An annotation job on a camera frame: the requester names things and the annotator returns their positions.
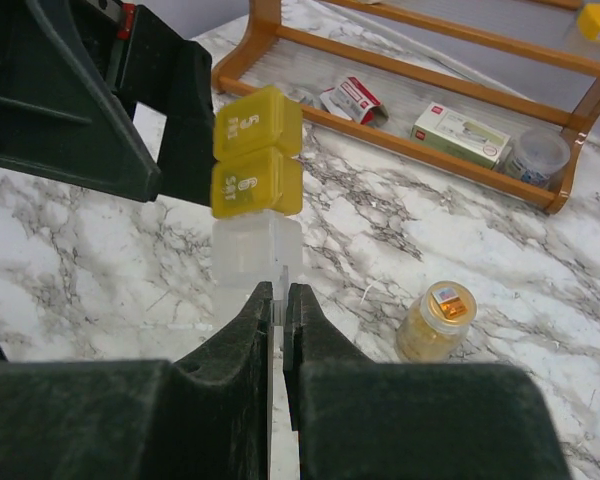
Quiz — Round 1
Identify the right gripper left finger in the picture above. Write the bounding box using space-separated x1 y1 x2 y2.
0 282 273 479

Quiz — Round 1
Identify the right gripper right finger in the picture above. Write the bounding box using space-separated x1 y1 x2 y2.
283 284 571 479

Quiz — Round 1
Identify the clear round pin jar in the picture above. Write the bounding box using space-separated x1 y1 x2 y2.
498 128 570 188

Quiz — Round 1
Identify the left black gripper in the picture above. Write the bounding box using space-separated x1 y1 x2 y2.
0 1 215 206

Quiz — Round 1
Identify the clear pill bottle gold lid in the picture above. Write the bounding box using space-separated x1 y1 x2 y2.
396 281 477 363

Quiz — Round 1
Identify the white green stapler box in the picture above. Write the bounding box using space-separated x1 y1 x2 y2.
410 102 511 170

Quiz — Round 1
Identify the red white staples packet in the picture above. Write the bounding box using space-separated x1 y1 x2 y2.
319 76 389 127

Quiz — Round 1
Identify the yellow weekly pill organizer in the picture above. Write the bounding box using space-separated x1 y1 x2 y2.
208 84 305 331

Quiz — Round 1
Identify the wooden three-tier shelf rack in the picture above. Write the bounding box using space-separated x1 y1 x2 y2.
212 1 600 214

